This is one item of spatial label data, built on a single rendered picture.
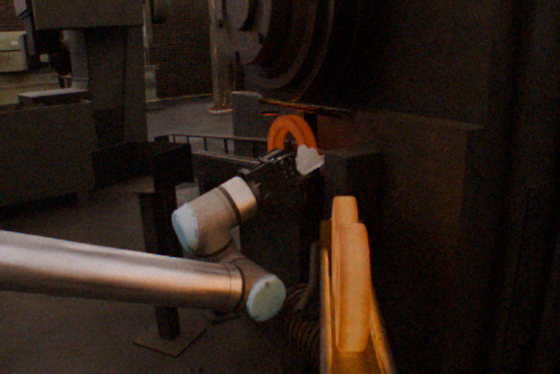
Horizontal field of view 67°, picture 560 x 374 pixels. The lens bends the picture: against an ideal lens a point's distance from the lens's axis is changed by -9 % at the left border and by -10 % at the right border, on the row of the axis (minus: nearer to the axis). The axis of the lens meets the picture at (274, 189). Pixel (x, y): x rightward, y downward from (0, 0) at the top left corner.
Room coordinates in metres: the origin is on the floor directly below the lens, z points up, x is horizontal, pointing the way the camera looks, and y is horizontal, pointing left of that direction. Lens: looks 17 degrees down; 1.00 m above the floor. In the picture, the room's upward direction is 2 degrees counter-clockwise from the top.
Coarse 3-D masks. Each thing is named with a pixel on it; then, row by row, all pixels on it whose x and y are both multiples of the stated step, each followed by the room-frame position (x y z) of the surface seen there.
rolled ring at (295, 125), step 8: (280, 120) 1.14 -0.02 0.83; (288, 120) 1.11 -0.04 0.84; (296, 120) 1.09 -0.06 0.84; (304, 120) 1.10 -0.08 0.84; (272, 128) 1.17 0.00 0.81; (280, 128) 1.14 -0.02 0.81; (288, 128) 1.11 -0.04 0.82; (296, 128) 1.08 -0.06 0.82; (304, 128) 1.07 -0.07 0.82; (272, 136) 1.18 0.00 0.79; (280, 136) 1.17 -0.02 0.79; (296, 136) 1.08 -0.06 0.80; (304, 136) 1.06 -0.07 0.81; (312, 136) 1.07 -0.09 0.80; (272, 144) 1.18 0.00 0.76; (280, 144) 1.18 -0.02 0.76; (304, 144) 1.05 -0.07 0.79; (312, 144) 1.06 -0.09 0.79; (272, 152) 1.18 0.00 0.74
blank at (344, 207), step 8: (336, 200) 0.65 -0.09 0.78; (344, 200) 0.65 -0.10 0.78; (352, 200) 0.64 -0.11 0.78; (336, 208) 0.63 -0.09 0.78; (344, 208) 0.62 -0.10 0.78; (352, 208) 0.62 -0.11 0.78; (336, 216) 0.61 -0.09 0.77; (344, 216) 0.61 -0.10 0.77; (352, 216) 0.61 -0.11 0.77; (336, 224) 0.60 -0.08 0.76; (336, 232) 0.59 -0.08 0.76
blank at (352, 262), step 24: (336, 240) 0.53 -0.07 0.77; (360, 240) 0.47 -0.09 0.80; (336, 264) 0.53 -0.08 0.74; (360, 264) 0.44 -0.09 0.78; (336, 288) 0.53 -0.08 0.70; (360, 288) 0.43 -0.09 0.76; (336, 312) 0.49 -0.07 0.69; (360, 312) 0.42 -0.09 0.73; (336, 336) 0.49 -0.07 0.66; (360, 336) 0.42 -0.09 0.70
